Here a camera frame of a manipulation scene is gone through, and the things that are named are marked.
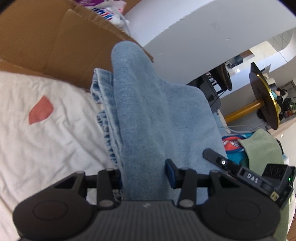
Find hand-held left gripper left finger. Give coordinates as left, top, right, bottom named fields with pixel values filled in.
left=55, top=168, right=123, bottom=208

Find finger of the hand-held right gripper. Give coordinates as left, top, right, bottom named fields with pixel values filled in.
left=203, top=148, right=241, bottom=178

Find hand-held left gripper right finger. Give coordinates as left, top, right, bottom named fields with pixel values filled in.
left=165, top=159, right=240, bottom=208

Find light blue jeans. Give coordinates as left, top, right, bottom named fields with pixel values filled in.
left=90, top=41, right=229, bottom=202

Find teal patchwork quilt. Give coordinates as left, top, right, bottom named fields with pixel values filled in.
left=221, top=133, right=251, bottom=168

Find green cloth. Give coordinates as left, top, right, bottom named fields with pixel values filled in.
left=238, top=128, right=290, bottom=241

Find cream bear print bed sheet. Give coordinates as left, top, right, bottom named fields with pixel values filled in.
left=0, top=70, right=121, bottom=241

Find black chair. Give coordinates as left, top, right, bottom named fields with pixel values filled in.
left=187, top=63, right=233, bottom=110

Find round black table gold rim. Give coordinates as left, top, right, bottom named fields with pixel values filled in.
left=224, top=62, right=282, bottom=131

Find flat brown cardboard sheet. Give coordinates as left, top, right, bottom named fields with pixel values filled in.
left=0, top=0, right=154, bottom=93

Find pink white plastic packets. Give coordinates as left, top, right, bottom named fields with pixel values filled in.
left=75, top=0, right=130, bottom=27

